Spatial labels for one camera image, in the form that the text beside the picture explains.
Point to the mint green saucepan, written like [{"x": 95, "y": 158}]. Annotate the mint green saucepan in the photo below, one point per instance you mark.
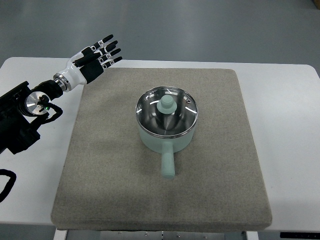
[{"x": 166, "y": 147}]

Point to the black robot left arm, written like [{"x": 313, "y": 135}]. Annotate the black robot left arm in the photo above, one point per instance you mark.
[{"x": 23, "y": 111}]

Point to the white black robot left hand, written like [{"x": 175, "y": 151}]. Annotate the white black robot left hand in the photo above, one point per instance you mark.
[{"x": 88, "y": 64}]

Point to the glass lid with green knob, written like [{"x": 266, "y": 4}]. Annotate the glass lid with green knob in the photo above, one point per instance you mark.
[{"x": 166, "y": 112}]

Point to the grey felt mat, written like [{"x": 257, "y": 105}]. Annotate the grey felt mat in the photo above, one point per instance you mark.
[{"x": 112, "y": 182}]

